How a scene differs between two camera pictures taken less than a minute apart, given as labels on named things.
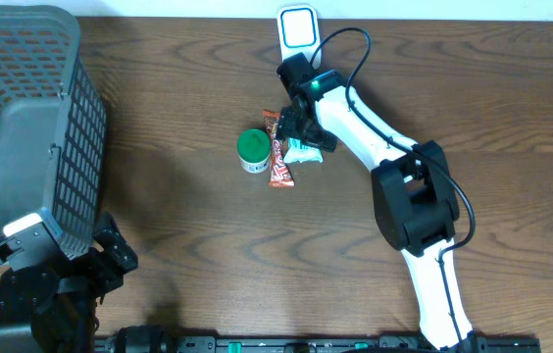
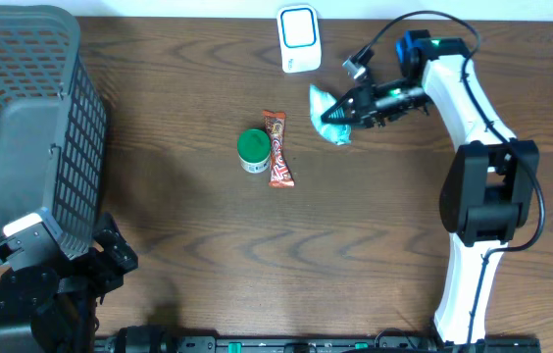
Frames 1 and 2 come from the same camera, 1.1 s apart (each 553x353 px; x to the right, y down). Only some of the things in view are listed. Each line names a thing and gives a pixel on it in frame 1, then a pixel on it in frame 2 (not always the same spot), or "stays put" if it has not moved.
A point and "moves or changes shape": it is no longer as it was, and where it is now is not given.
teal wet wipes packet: x=302 y=154 moves or changes shape
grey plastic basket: x=34 y=126 stays put
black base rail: x=312 y=344 stays put
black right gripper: x=323 y=138 → x=365 y=106
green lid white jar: x=254 y=150 stays put
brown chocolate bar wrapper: x=280 y=171 stays put
